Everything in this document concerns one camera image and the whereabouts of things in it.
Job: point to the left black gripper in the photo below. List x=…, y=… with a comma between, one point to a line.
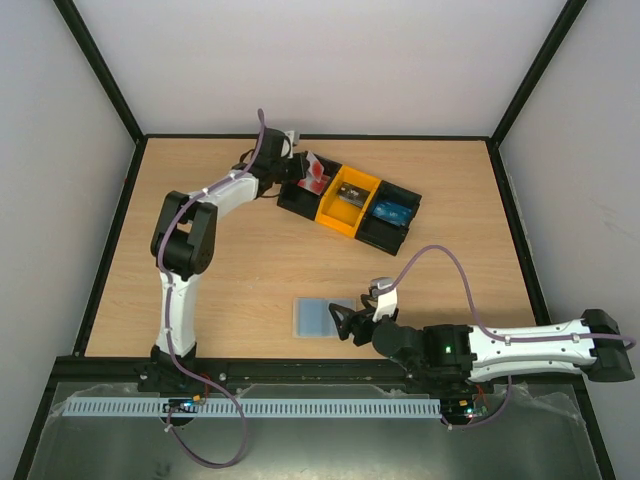
x=300, y=166

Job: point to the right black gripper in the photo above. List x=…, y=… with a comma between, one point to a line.
x=360, y=326

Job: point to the black bin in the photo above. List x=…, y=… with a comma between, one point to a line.
x=380, y=234
x=304, y=203

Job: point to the beige card holder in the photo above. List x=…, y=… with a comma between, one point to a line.
x=312, y=319

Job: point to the yellow bin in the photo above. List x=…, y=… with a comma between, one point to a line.
x=338, y=214

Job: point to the blue card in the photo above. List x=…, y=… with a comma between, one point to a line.
x=392, y=213

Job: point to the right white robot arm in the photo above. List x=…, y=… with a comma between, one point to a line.
x=591, y=345

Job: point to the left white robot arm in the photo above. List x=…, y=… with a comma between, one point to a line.
x=184, y=237

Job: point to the red white card in bin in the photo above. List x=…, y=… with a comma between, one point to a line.
x=314, y=186

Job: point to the dark card in bin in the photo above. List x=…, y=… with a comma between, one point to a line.
x=353, y=195

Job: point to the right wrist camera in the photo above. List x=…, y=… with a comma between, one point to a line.
x=385, y=296

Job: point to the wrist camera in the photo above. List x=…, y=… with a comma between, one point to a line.
x=293, y=137
x=385, y=296

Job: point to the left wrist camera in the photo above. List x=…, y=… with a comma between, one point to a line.
x=293, y=137

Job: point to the grey slotted cable duct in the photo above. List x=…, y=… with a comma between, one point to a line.
x=402, y=408

